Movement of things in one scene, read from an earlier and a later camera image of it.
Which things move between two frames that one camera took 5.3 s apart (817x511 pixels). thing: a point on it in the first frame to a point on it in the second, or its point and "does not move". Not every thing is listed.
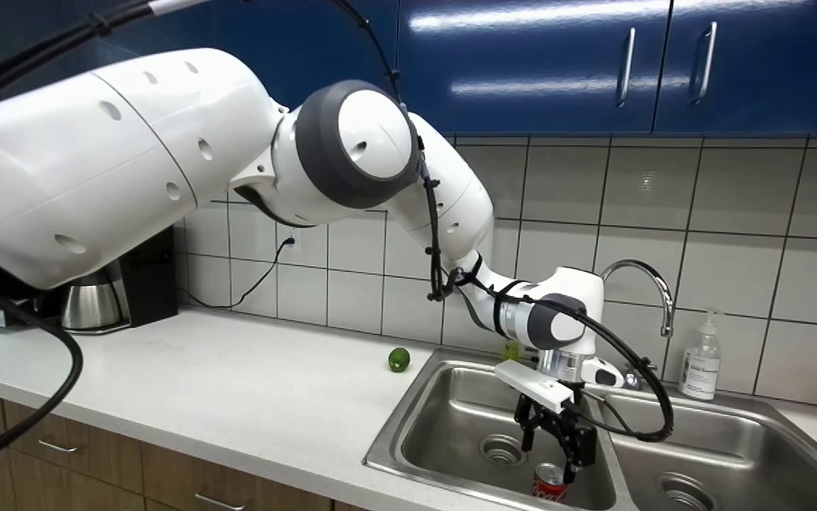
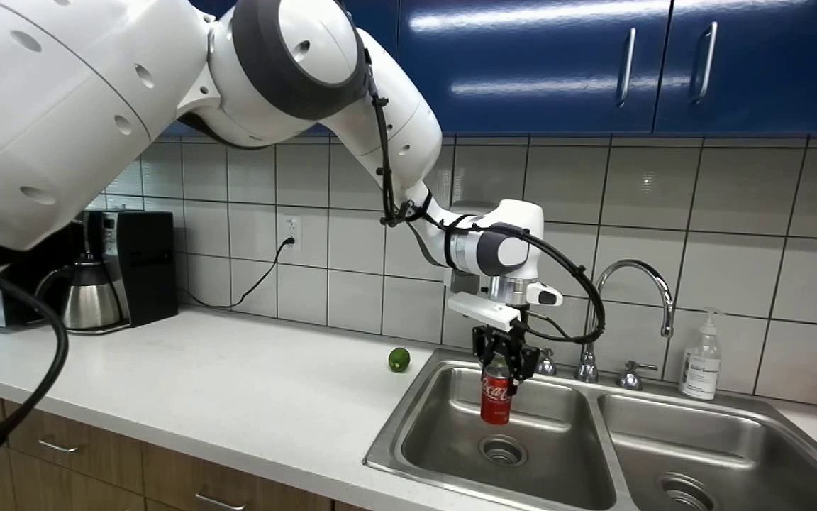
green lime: x=398 y=358 does not move
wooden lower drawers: x=67 y=465 does not move
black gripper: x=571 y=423 to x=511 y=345
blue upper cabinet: x=487 y=65 does not move
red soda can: x=548 y=480 to x=498 y=392
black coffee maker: x=155 y=278 does not move
